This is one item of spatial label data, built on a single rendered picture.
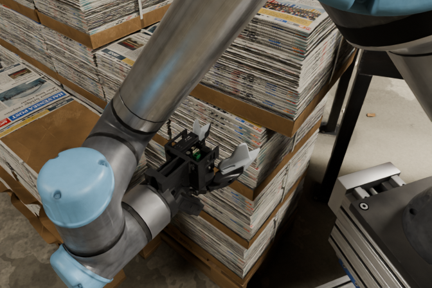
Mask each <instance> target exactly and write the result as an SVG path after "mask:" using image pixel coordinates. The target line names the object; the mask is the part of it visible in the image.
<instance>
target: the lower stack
mask: <svg viewBox="0 0 432 288"><path fill-rule="evenodd" d="M42 77H44V78H42ZM73 100H76V101H77V102H78V103H80V104H82V105H83V106H84V107H86V108H88V109H89V110H91V111H93V112H94V113H96V114H97V115H99V116H101V115H102V114H100V113H99V112H97V111H96V110H95V109H93V108H92V107H90V106H89V105H87V104H86V103H84V102H82V101H81V100H79V99H78V98H75V97H74V96H70V94H68V93H67V92H65V91H64V90H63V89H61V88H60V87H58V86H57V85H55V84H54V83H52V82H50V81H49V80H46V78H45V76H44V75H41V76H40V75H39V74H38V73H36V72H34V71H33V70H32V69H30V68H29V67H27V66H25V65H24V64H22V63H20V62H17V63H15V64H12V65H9V66H6V67H3V68H1V69H0V138H2V137H4V136H6V135H8V134H10V133H12V132H14V131H16V130H18V129H20V128H22V127H24V126H26V125H27V124H29V123H31V122H34V121H35V120H38V119H39V118H42V117H43V116H45V115H47V114H49V113H51V112H52V111H54V110H56V109H58V108H60V107H62V106H64V105H66V104H68V103H69V102H72V101H73ZM146 164H147V162H146V159H145V151H144V152H143V154H142V156H141V159H140V161H139V163H138V165H137V167H136V169H135V171H134V174H133V176H132V178H131V180H130V183H129V185H128V187H127V189H126V191H125V193H124V195H125V194H126V193H127V192H129V191H130V190H132V189H133V188H134V187H135V186H136V185H139V184H140V183H141V182H143V181H144V180H145V176H144V172H145V171H146V170H147V168H148V167H147V166H146ZM0 166H2V167H3V168H4V169H5V170H6V171H7V172H8V173H9V174H10V175H11V176H12V177H13V178H14V179H15V177H14V175H13V174H12V172H14V173H15V174H16V175H17V178H18V183H19V184H20V185H21V186H22V187H23V188H24V189H25V190H26V191H27V192H28V193H29V194H30V195H31V196H32V197H33V198H34V199H35V200H36V201H39V202H40V203H41V204H42V201H41V197H40V195H39V192H38V189H37V177H38V174H37V173H36V172H35V171H34V170H33V169H32V168H30V167H29V166H28V165H27V164H26V163H25V162H24V161H23V160H22V159H21V158H20V157H19V156H17V155H16V154H15V153H14V152H13V151H12V150H11V149H10V148H8V147H7V146H6V145H5V144H4V143H3V142H2V141H1V140H0ZM15 180H16V179H15ZM0 181H1V182H2V183H3V184H4V185H5V186H6V187H7V188H8V189H11V188H10V187H9V186H8V185H7V184H6V182H5V181H3V180H2V179H1V178H0ZM11 190H12V189H11ZM13 192H14V191H13ZM15 195H16V194H15ZM16 196H17V195H16ZM19 200H20V199H19ZM20 201H21V200H20ZM22 203H23V202H22ZM24 205H25V206H26V207H27V208H28V209H29V210H30V211H31V212H32V213H33V214H34V215H35V216H36V217H37V215H38V216H39V210H40V208H41V206H40V205H38V204H24ZM42 205H43V204H42ZM35 213H36V214H37V215H36V214H35ZM161 244H162V241H161V237H160V233H158V234H157V235H156V236H155V237H154V238H153V239H152V240H151V241H150V242H149V243H148V244H147V245H146V246H145V247H144V248H143V249H142V250H141V251H140V252H139V253H138V254H139V255H140V256H142V257H143V258H144V259H145V260H146V259H147V258H148V257H149V256H150V255H151V254H152V253H153V252H154V251H155V250H156V249H157V248H158V247H159V246H160V245H161ZM126 278H127V277H126V276H125V273H124V271H123V269H122V270H121V271H120V272H119V273H118V274H117V275H116V276H115V277H114V278H113V280H112V282H110V283H107V284H106V285H105V286H104V287H102V288H117V287H118V286H119V285H120V284H121V283H122V282H123V281H124V280H125V279H126Z"/></svg>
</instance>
